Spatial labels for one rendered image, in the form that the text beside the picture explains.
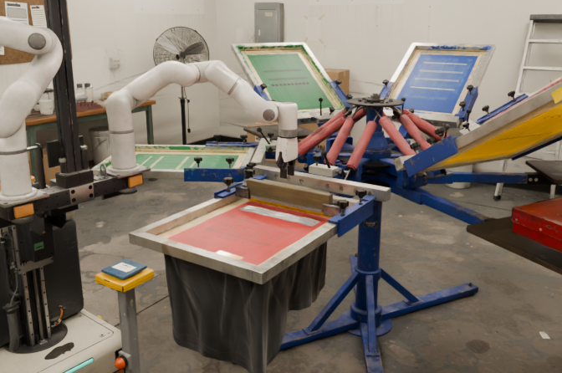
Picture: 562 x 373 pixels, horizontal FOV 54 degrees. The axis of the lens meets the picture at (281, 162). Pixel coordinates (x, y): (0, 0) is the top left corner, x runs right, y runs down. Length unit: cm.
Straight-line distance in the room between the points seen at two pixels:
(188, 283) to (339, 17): 507
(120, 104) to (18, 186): 48
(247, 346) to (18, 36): 126
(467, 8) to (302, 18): 198
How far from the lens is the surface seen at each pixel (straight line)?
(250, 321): 193
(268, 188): 232
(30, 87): 193
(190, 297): 209
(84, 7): 628
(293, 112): 217
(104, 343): 280
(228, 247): 195
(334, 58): 676
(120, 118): 224
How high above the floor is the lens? 173
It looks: 15 degrees down
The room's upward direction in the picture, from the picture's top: straight up
